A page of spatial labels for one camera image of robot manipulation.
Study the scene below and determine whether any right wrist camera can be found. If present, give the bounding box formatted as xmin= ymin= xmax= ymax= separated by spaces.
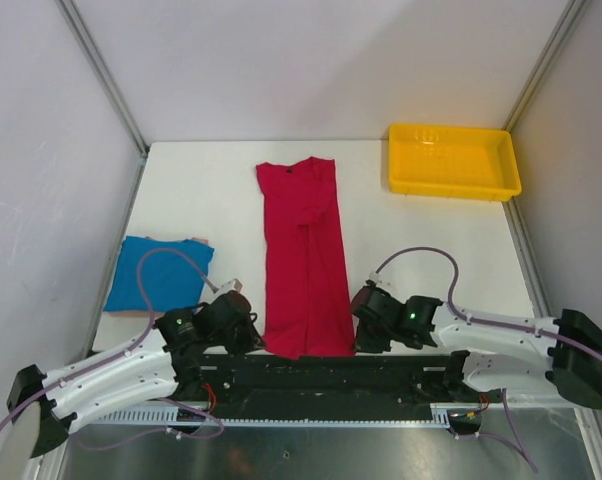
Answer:
xmin=366 ymin=271 xmax=390 ymax=290

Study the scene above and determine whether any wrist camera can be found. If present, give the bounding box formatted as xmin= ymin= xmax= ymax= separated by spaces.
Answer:
xmin=366 ymin=271 xmax=390 ymax=290
xmin=210 ymin=278 xmax=243 ymax=296

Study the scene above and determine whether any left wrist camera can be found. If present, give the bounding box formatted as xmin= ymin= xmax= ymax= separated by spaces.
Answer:
xmin=210 ymin=278 xmax=243 ymax=296

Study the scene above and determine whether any blue t shirt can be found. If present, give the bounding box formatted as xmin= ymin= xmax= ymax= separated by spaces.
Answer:
xmin=104 ymin=236 xmax=214 ymax=313

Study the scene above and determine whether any aluminium frame post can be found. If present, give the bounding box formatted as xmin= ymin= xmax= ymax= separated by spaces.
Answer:
xmin=502 ymin=0 xmax=592 ymax=133
xmin=53 ymin=0 xmax=150 ymax=151

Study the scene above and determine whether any yellow plastic tray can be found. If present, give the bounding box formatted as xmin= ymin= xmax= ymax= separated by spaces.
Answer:
xmin=387 ymin=123 xmax=522 ymax=202

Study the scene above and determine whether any red polo shirt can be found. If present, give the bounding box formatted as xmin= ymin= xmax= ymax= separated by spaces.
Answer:
xmin=256 ymin=157 xmax=355 ymax=359

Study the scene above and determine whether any grey slotted cable duct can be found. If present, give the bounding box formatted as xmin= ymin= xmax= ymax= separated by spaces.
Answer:
xmin=92 ymin=402 xmax=479 ymax=429

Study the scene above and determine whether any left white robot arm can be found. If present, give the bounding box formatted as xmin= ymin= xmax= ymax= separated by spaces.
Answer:
xmin=7 ymin=290 xmax=264 ymax=457

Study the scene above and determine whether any left aluminium frame post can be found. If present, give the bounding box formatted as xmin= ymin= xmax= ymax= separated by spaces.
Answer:
xmin=53 ymin=0 xmax=150 ymax=151

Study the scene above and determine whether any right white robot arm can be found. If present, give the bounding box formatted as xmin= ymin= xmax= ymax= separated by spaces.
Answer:
xmin=351 ymin=282 xmax=602 ymax=410

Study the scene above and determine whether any right aluminium frame post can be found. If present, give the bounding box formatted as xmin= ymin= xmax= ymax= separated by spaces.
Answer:
xmin=502 ymin=0 xmax=592 ymax=133

